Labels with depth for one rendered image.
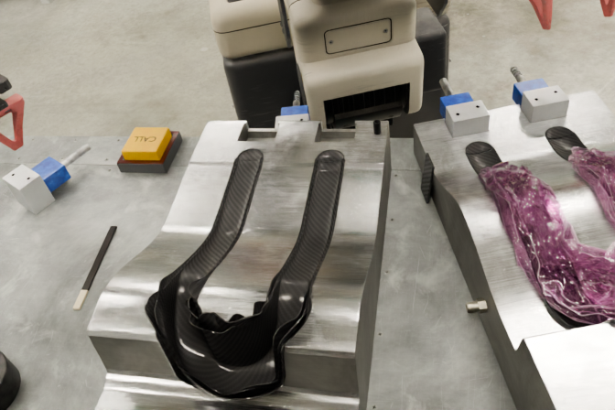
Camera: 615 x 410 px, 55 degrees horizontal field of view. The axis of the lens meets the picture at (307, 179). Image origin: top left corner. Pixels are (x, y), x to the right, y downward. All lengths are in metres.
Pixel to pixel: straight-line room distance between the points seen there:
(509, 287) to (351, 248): 0.17
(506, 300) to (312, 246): 0.21
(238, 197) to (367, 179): 0.16
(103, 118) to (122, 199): 1.70
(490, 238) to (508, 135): 0.22
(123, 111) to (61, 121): 0.26
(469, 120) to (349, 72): 0.32
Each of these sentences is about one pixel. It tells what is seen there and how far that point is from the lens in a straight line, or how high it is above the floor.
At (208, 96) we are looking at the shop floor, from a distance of 2.54.
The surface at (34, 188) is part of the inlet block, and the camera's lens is 0.97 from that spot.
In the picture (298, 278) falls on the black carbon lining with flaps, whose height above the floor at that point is 0.92.
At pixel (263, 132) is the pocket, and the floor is 0.87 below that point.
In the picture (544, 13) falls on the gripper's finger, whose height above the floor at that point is 1.01.
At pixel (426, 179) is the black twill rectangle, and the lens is 0.81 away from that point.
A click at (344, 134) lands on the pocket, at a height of 0.87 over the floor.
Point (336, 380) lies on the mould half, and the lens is 0.57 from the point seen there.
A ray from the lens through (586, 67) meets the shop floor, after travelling 2.55.
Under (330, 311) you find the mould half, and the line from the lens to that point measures 0.56.
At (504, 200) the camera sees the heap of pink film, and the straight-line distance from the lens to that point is 0.68.
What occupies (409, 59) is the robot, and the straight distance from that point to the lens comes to 1.10.
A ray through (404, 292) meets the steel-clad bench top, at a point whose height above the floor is 0.80.
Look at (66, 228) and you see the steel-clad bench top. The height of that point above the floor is 0.80.
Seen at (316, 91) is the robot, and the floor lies 0.77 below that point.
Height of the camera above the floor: 1.40
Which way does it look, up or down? 43 degrees down
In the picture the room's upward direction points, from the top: 11 degrees counter-clockwise
